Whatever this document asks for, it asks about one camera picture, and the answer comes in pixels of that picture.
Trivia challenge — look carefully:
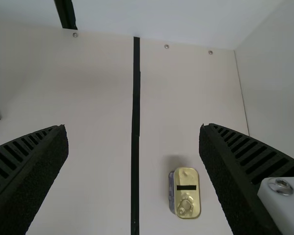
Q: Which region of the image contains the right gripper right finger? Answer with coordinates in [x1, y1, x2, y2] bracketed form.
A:
[198, 122, 294, 235]

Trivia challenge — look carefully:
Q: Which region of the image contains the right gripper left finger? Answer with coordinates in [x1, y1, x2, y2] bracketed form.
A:
[0, 124, 70, 235]

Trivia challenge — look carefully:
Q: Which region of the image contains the rectangular tin with gold lid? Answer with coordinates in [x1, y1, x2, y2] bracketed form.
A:
[168, 166, 202, 220]

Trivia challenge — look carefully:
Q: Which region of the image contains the black strip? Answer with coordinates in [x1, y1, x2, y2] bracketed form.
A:
[130, 36, 142, 235]

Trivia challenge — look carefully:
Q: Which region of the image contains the black post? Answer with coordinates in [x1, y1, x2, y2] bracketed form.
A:
[54, 0, 78, 30]

